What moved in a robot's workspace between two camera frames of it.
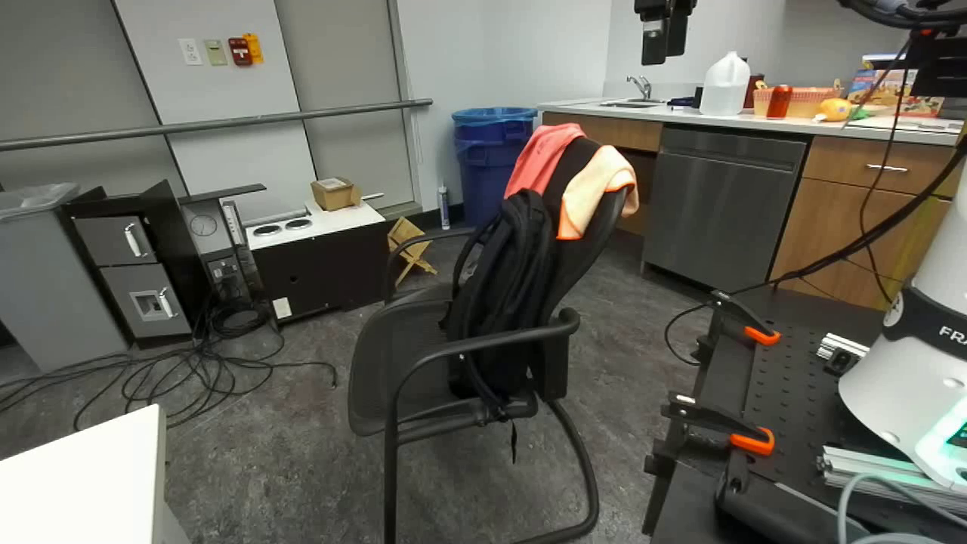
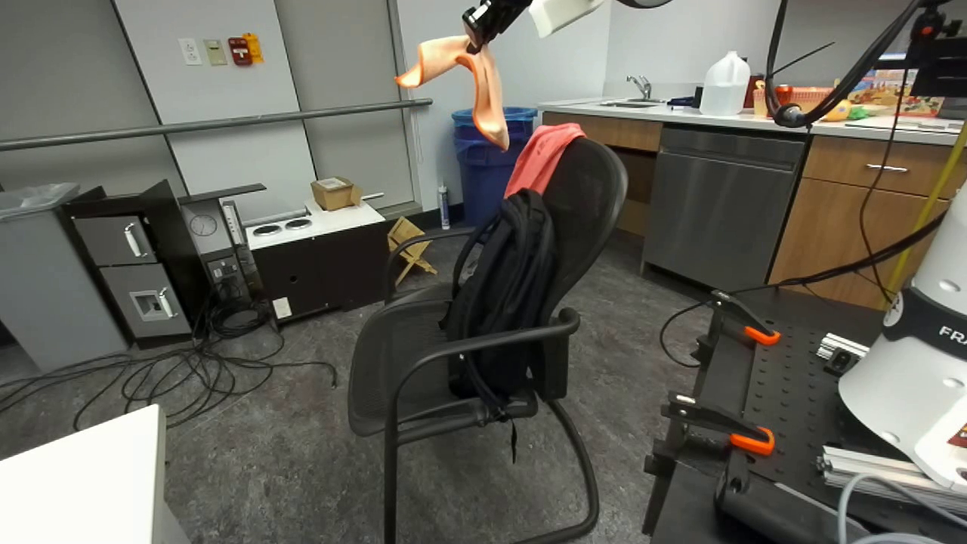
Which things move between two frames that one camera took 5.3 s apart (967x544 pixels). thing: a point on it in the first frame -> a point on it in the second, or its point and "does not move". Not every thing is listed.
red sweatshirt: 538,158 does not move
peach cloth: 606,170 -> 486,101
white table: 97,484 does not move
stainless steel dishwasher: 721,202 does not move
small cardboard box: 334,190 does not move
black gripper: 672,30 -> 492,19
